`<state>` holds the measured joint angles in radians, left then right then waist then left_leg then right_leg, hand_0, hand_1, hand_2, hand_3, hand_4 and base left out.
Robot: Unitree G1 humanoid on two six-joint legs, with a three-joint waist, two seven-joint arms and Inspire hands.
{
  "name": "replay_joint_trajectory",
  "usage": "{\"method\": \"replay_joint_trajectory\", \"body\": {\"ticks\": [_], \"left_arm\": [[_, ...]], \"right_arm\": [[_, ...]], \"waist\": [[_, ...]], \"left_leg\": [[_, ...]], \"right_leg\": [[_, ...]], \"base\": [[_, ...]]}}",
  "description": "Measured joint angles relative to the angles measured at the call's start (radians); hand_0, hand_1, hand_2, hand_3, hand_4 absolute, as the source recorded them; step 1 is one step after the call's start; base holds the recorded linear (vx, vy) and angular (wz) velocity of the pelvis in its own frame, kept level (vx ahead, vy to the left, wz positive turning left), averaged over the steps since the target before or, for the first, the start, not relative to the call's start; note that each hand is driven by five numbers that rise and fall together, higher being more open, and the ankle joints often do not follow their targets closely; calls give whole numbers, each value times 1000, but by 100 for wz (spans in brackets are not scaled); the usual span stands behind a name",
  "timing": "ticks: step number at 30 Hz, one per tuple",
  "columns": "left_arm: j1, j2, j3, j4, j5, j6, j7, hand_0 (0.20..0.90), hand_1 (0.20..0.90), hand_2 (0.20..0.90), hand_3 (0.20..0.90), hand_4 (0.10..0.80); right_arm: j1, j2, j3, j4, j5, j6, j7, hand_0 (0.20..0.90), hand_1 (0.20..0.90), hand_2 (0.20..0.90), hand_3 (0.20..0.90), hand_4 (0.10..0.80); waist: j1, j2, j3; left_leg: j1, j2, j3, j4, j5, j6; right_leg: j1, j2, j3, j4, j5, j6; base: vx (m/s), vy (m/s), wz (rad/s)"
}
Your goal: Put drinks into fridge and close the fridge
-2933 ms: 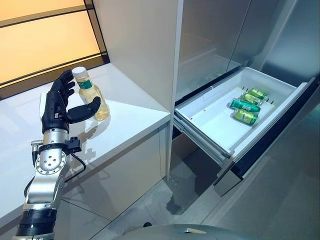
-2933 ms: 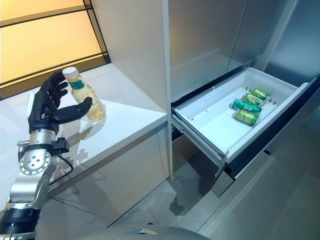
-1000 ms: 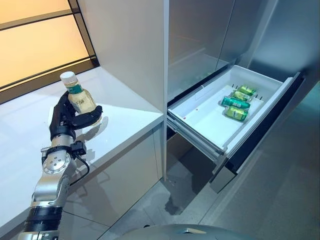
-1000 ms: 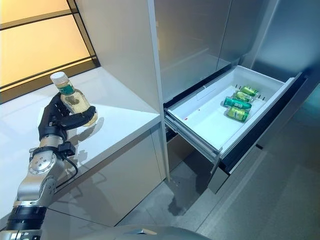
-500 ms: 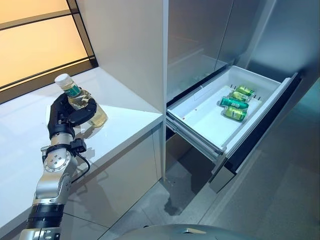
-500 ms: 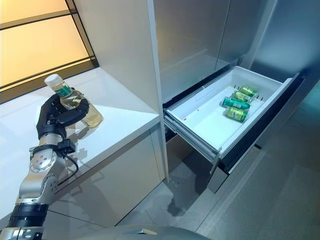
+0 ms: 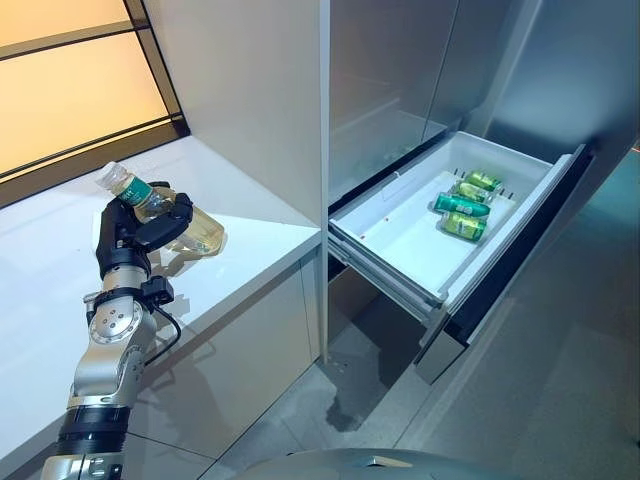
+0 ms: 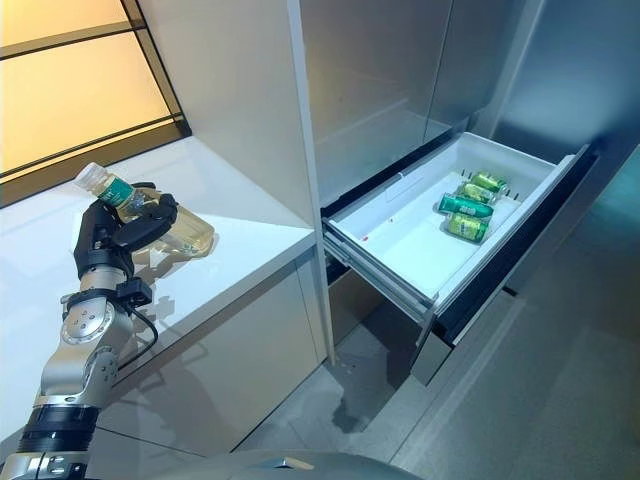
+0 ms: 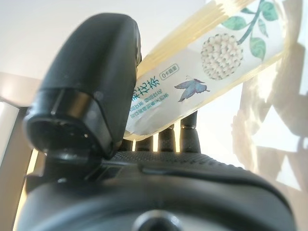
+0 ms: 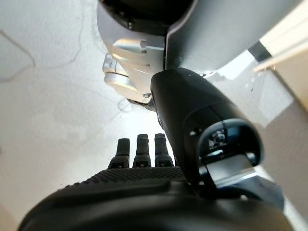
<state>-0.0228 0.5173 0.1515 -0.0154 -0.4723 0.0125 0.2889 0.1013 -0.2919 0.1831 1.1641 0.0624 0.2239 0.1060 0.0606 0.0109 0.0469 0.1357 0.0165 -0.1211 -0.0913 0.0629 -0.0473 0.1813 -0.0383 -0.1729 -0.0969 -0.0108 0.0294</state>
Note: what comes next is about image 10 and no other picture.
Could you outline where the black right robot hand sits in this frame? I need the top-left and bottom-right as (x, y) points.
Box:
(18, 67), (295, 231)

